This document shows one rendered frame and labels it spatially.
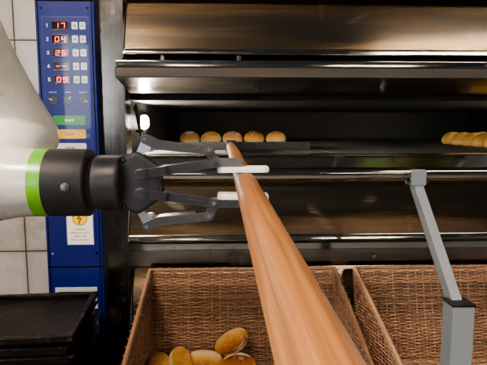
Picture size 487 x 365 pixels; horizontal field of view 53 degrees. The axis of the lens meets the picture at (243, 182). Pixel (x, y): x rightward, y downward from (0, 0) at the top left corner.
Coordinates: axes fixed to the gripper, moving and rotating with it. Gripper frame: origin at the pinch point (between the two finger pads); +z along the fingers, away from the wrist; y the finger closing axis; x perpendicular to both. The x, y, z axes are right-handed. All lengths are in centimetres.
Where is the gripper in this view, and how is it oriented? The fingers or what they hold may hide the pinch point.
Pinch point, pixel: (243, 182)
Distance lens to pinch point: 66.7
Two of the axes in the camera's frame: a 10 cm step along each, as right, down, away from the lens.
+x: 0.3, 1.2, -9.9
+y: 0.0, 9.9, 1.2
